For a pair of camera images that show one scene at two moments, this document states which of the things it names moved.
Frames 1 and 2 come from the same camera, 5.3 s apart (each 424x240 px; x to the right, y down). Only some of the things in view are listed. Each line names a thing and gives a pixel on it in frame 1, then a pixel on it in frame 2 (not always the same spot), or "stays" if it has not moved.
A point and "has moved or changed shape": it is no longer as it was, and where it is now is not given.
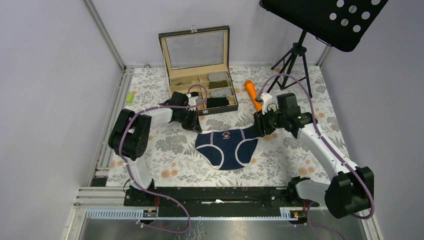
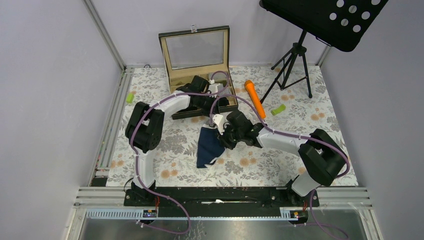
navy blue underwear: [227, 149] has moved or changed shape
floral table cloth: [228, 150] stays
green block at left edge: [130, 97] stays
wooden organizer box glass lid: [198, 60] stays
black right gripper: [260, 121] → [230, 145]
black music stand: [343, 24] stays
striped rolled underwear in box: [222, 93] stays
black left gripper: [194, 121] → [208, 110]
